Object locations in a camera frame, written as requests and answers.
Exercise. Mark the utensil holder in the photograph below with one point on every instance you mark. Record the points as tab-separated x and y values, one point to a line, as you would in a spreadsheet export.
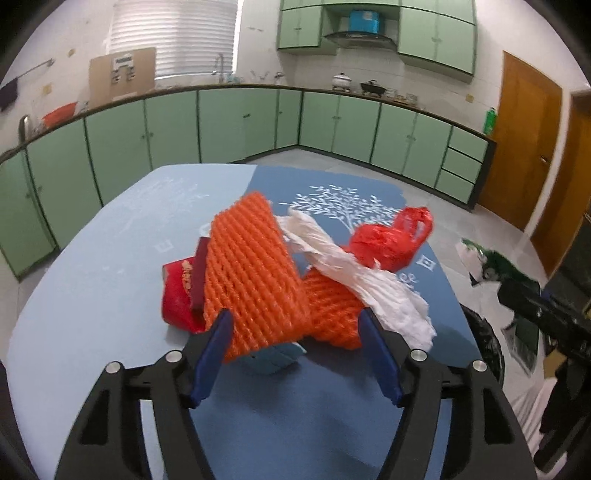
258	77

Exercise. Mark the green bottle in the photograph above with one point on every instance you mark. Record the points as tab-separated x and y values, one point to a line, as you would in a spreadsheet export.
489	122

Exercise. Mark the metal towel rail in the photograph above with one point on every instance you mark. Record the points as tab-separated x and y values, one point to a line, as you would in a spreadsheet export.
32	69

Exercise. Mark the green wall cabinets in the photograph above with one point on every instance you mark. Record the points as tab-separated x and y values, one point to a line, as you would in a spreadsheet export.
434	37

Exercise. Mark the small teal box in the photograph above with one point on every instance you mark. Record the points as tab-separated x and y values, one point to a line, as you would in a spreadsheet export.
272	362

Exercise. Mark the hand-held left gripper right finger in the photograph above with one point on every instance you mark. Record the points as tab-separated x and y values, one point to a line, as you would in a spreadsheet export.
381	360

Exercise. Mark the red plastic bag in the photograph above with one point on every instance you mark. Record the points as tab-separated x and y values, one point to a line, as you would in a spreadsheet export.
383	240

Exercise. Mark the white cooking pot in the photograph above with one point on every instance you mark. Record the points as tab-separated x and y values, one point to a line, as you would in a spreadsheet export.
341	81

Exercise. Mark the red box with gold print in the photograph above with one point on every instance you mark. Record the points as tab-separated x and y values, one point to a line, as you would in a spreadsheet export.
178	295

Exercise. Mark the cardboard box on counter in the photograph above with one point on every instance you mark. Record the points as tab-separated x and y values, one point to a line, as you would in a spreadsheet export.
143	78

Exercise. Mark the metal kettle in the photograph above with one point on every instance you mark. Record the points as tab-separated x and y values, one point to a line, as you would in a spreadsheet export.
24	127

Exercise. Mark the white striped cloth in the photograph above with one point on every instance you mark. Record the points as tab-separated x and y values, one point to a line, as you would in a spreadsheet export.
526	410

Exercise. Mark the green base cabinets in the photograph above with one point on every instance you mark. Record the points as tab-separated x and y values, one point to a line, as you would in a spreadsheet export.
231	124

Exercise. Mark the red basin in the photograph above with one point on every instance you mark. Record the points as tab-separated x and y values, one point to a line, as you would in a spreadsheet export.
59	114

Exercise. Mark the range hood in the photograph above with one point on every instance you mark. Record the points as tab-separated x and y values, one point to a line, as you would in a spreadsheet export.
360	40

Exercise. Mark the dark red piece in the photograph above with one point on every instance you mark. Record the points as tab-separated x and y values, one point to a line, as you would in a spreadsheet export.
200	277

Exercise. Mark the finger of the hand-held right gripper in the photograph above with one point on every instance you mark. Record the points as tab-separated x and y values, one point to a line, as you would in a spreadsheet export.
519	297

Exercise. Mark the group of glass jars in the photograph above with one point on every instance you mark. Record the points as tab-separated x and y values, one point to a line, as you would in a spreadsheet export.
401	96

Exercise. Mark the blue box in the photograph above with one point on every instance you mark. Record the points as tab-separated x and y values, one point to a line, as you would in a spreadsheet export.
364	22

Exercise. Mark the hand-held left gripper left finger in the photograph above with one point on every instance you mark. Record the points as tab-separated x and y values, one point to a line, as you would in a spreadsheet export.
210	360

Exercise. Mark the white window blind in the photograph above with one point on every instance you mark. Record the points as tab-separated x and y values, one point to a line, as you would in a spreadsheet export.
175	37

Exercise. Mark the black bin with liner bag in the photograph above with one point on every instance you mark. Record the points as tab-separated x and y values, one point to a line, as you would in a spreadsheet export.
485	337

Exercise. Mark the orange foam fruit net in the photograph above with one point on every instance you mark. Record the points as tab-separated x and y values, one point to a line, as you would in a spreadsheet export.
328	309
249	277

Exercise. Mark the dark towel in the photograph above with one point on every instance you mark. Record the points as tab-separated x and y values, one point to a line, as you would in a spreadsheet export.
8	94

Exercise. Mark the black wok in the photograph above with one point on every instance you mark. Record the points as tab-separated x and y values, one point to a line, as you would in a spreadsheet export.
371	86

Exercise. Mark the metal faucet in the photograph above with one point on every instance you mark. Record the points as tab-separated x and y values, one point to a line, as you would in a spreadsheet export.
218	64

